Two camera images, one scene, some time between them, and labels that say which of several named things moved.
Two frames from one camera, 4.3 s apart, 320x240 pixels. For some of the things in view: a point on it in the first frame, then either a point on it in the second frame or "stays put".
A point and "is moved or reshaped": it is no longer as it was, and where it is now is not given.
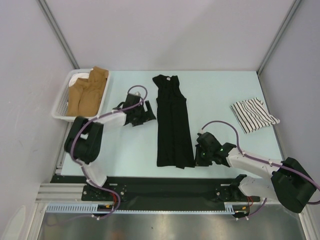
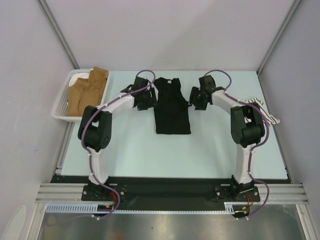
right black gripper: (199, 162) to (194, 91)
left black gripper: (147, 116) to (151, 101)
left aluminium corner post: (59, 32) stays put
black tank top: (174, 145) is moved or reshaped
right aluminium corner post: (290, 13) stays put
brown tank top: (85, 94) stays put
